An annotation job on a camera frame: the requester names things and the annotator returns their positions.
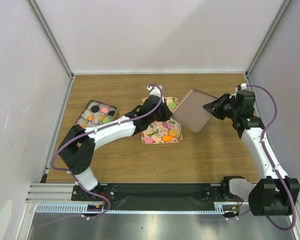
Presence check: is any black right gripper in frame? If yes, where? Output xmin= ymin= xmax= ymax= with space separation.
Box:
xmin=202 ymin=92 xmax=240 ymax=121

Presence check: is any gold cookie tin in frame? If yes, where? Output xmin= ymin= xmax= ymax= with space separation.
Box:
xmin=75 ymin=99 xmax=119 ymax=128

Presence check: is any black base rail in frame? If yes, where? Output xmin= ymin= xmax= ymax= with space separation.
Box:
xmin=72 ymin=182 xmax=253 ymax=211

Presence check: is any floral serving tray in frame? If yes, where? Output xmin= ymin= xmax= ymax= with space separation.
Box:
xmin=140 ymin=96 xmax=184 ymax=145

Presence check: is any black sandwich cookie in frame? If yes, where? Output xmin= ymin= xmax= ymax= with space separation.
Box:
xmin=108 ymin=110 xmax=116 ymax=117
xmin=90 ymin=105 xmax=100 ymax=113

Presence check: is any grey slotted cable duct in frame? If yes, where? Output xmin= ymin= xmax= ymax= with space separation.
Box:
xmin=35 ymin=202 xmax=248 ymax=215

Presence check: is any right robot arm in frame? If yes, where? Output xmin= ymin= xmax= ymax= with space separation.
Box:
xmin=205 ymin=90 xmax=300 ymax=216

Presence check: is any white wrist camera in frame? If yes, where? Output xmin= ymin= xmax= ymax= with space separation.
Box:
xmin=236 ymin=83 xmax=247 ymax=91
xmin=146 ymin=84 xmax=163 ymax=98

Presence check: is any brown chip cookie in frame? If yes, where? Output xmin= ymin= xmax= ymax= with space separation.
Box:
xmin=98 ymin=115 xmax=105 ymax=122

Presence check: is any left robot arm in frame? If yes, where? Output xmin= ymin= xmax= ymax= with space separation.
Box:
xmin=57 ymin=90 xmax=216 ymax=200

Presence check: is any white paper cupcake liner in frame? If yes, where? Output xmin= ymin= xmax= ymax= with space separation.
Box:
xmin=81 ymin=109 xmax=93 ymax=120
xmin=91 ymin=112 xmax=104 ymax=125

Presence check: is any orange swirl cookie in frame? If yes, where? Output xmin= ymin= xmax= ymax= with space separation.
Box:
xmin=87 ymin=115 xmax=94 ymax=122

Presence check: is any green round cookie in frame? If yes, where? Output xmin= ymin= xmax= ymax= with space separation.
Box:
xmin=102 ymin=117 xmax=111 ymax=124
xmin=168 ymin=102 xmax=177 ymax=110

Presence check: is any pink round cookie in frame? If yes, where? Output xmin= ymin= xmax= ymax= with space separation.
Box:
xmin=144 ymin=137 xmax=154 ymax=144

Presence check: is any pink tin lid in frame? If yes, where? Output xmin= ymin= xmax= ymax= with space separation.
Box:
xmin=171 ymin=89 xmax=218 ymax=133

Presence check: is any pink oval cookie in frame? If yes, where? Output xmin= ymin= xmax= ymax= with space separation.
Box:
xmin=100 ymin=107 xmax=109 ymax=115

